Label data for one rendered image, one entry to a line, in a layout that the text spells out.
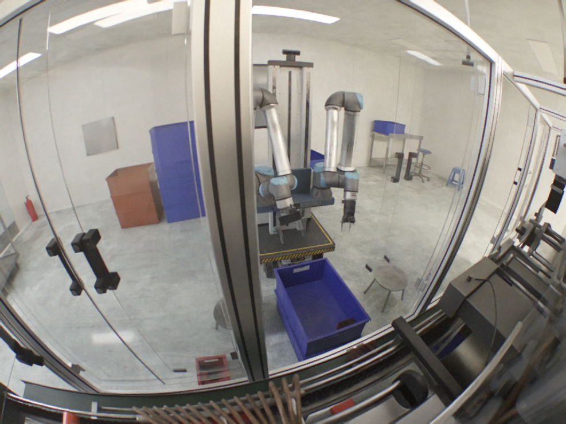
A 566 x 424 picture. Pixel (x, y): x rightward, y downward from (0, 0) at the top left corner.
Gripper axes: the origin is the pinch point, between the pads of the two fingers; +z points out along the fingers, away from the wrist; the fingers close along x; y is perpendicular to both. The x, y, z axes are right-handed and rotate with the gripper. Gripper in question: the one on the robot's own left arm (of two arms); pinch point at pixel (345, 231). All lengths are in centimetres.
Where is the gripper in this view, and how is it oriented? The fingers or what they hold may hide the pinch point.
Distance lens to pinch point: 146.8
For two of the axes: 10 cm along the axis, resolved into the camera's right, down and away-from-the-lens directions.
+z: -0.8, 9.9, 0.8
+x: 9.9, 0.7, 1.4
